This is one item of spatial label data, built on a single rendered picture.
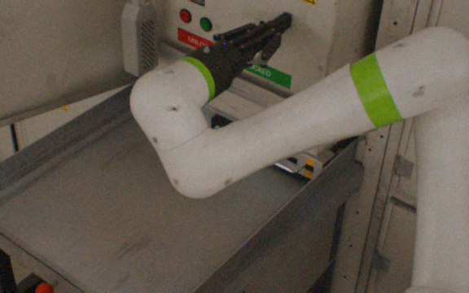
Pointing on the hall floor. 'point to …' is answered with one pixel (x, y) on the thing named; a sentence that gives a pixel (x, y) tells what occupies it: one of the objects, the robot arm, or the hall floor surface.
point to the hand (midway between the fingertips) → (278, 25)
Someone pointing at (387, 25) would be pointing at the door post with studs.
